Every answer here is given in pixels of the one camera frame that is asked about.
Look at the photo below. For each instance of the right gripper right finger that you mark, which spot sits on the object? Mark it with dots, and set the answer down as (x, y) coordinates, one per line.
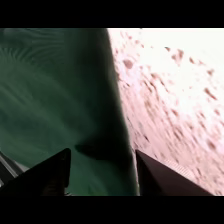
(163, 181)

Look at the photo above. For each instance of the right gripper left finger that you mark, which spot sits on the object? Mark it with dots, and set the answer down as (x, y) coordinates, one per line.
(46, 178)

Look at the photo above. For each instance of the green T-shirt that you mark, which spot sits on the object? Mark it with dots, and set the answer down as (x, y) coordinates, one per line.
(56, 100)

